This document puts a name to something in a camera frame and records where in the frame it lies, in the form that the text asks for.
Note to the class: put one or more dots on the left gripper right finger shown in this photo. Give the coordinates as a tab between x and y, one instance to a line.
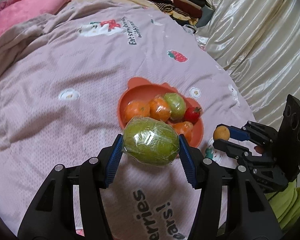
231	204

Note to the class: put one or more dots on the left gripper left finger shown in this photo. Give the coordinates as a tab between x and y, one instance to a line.
68	205

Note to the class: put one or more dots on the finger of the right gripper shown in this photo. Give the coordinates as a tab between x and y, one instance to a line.
232	150
242	132

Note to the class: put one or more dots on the yellow-brown small fruit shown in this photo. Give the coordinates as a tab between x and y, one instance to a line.
221	132

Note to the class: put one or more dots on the red tomato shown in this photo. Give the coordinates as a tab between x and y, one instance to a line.
192	114

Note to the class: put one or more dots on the small orange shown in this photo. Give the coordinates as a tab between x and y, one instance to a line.
184	128

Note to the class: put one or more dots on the light green fruit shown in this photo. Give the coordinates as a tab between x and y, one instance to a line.
176	104

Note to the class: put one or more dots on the dark green fruit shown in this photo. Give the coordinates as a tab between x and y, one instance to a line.
150	141

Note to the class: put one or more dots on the yellow-green cloth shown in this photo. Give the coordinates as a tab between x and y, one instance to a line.
286	206

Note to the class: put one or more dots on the wrapped orange blocky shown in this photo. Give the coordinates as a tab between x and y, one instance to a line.
159	109

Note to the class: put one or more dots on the shiny cream curtain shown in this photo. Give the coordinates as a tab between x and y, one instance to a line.
258	43

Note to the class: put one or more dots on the wrapped orange round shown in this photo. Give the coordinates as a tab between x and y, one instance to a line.
136	108

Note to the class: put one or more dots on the orange bear-shaped plate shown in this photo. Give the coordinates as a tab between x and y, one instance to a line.
141	89

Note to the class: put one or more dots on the pink strawberry print blanket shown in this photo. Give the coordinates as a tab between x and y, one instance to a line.
61	77

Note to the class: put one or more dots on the pile of folded clothes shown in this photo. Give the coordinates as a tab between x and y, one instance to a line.
194	13

